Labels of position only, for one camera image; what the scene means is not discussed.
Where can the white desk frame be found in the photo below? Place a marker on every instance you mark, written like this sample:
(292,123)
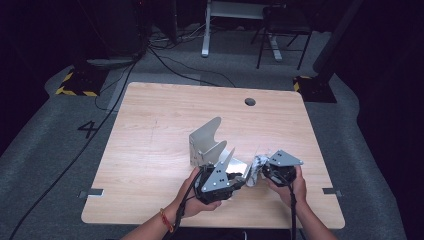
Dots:
(206,33)

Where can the expandable metal bookend rack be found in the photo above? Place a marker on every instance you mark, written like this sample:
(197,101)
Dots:
(208,146)

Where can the dark slanted stand pole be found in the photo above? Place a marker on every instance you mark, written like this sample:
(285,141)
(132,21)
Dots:
(336,36)

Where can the white black striped cloth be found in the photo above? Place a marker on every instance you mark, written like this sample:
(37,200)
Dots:
(255,170)

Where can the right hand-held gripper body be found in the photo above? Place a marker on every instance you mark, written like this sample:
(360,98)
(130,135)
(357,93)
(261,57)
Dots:
(281,166)

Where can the person's left hand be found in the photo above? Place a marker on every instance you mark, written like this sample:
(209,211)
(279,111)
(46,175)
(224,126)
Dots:
(195,206)

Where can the black yellow striped stand base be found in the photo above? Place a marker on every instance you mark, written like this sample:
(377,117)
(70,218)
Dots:
(315,90)
(81,83)

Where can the grey tape strip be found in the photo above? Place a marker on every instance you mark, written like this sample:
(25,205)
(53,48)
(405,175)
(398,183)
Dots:
(91,192)
(331,191)

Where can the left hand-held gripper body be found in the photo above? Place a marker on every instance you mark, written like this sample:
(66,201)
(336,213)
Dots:
(216,180)

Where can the person's right hand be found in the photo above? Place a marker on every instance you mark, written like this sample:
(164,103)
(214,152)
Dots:
(293,191)

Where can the black chair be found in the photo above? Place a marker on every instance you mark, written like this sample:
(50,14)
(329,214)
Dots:
(283,23)

